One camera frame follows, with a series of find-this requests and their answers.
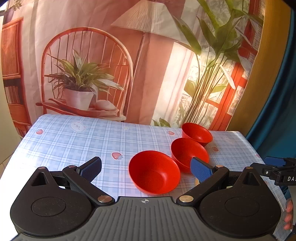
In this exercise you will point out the red bowl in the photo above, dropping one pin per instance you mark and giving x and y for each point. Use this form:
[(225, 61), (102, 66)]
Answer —
[(153, 172), (183, 150), (197, 133)]

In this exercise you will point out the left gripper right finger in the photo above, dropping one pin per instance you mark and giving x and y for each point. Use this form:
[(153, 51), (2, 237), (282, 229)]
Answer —
[(211, 179)]

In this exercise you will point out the printed room backdrop cloth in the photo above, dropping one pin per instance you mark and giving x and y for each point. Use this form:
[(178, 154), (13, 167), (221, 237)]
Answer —
[(158, 63)]

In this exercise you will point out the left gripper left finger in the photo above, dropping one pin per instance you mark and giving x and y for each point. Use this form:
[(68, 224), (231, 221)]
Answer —
[(79, 179)]

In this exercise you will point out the person's right hand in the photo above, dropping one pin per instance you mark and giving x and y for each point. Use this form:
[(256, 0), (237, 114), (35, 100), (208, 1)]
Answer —
[(288, 215)]

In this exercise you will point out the yellow curtain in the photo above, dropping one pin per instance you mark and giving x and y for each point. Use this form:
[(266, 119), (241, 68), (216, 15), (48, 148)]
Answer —
[(275, 32)]

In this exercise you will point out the teal blue curtain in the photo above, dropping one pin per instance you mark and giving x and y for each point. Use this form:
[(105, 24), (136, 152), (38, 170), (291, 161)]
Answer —
[(273, 133)]

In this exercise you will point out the blue plaid tablecloth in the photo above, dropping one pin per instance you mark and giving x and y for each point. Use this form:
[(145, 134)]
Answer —
[(35, 207)]

